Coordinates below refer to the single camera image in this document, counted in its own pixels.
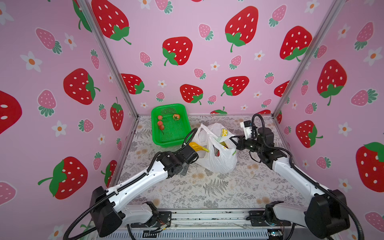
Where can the green plastic basket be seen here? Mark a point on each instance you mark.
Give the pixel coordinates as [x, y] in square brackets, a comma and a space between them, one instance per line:
[175, 131]

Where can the aluminium front rail frame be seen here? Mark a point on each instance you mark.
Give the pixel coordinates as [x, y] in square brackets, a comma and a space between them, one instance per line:
[211, 224]

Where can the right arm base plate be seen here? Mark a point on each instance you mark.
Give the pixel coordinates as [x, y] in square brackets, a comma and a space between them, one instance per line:
[265, 218]

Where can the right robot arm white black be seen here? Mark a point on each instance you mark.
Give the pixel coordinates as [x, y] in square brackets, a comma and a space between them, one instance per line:
[325, 215]

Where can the white lemon print plastic bag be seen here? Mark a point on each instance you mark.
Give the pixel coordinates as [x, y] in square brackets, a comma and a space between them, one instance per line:
[216, 137]

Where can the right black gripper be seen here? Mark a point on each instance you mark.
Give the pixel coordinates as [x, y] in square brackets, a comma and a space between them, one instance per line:
[240, 142]

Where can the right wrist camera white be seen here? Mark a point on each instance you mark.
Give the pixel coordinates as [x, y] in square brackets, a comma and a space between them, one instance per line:
[250, 130]

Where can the yellow fake banana bunch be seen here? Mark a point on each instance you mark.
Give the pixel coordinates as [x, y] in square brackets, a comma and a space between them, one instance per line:
[196, 147]

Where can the red fake cherries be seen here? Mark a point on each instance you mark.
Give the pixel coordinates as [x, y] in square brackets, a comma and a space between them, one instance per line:
[160, 123]

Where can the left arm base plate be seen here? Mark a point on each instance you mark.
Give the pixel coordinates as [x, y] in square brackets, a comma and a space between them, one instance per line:
[160, 219]

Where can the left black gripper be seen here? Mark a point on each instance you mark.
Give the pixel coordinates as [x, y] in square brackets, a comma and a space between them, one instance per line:
[191, 153]

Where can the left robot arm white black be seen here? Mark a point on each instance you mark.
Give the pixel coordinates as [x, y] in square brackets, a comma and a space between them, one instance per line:
[111, 207]

